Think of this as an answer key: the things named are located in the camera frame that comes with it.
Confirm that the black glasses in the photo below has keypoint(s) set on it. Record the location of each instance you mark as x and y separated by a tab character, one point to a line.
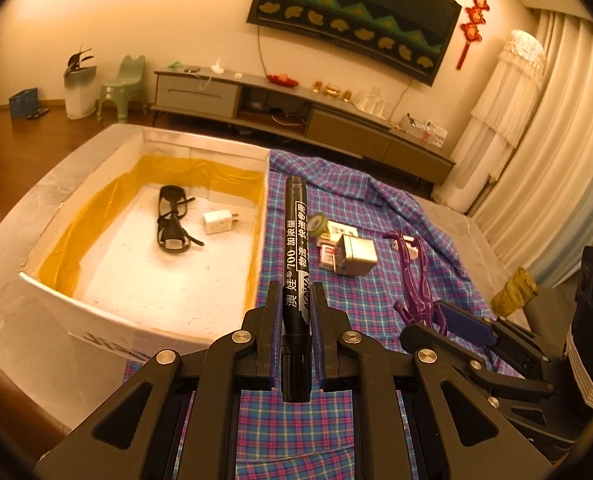
171	235

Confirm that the green toy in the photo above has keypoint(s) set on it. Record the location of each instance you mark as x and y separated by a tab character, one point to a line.
175	64

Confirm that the white cardboard box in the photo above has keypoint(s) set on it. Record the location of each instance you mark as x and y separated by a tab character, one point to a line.
126	260

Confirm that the air conditioner with lace cover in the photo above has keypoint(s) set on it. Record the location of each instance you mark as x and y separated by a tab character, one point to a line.
501	110

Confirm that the clear glass cups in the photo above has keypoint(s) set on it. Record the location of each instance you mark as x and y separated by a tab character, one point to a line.
374	102

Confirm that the green plastic chair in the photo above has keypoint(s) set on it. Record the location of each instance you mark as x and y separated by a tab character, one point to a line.
126	80

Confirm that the amber glass jars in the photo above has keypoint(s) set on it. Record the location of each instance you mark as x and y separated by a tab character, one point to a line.
332	90

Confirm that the purple plastic glasses frame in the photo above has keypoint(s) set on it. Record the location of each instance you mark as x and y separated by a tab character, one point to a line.
420	280

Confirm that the blue storage basket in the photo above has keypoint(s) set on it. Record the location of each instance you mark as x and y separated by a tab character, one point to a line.
24	104

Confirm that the dark potted plant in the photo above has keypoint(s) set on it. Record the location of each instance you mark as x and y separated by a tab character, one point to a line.
78	60

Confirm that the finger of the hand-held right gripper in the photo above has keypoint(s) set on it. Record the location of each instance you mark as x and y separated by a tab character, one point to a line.
456	365
469	322

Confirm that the dark wall tapestry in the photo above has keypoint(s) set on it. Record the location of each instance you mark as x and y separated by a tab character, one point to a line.
356	15

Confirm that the white trash bin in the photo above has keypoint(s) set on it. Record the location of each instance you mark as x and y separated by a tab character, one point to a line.
80	95

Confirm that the clear tape roll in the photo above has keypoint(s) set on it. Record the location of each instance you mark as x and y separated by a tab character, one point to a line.
321	232

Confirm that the small printed paper packet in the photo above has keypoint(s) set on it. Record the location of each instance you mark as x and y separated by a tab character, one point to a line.
328	256

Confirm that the grey television cabinet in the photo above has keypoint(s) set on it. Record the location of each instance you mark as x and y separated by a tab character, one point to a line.
196	92

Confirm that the red hanging knot decoration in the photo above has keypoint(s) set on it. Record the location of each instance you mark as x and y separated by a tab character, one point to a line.
472	30

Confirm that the white cube box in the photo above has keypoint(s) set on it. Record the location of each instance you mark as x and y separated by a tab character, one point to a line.
359	257

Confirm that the black marker pen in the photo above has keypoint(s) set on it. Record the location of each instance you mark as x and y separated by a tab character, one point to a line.
294	240

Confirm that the white charger plug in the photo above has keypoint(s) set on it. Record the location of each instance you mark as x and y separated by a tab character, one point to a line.
217	222

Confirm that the red fruit plate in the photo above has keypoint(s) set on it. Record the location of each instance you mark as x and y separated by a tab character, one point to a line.
282	79

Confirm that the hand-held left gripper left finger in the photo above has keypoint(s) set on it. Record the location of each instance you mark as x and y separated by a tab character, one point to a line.
275	335

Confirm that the box of small bottles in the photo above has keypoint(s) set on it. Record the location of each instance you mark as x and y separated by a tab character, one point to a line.
426	130

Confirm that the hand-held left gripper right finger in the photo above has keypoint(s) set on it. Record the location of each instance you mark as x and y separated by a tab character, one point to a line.
318	335

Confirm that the beige curtain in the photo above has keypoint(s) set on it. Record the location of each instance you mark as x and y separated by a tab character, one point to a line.
561	135

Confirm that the blue pink plaid cloth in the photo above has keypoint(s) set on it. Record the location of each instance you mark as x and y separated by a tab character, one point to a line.
366	290

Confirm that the small printed card box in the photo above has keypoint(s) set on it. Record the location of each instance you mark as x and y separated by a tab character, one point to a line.
345	230

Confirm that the white charging dock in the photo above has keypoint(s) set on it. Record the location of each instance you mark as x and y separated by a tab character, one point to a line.
217	66

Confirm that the dark slippers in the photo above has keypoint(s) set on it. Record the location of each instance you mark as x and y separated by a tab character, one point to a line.
37	113

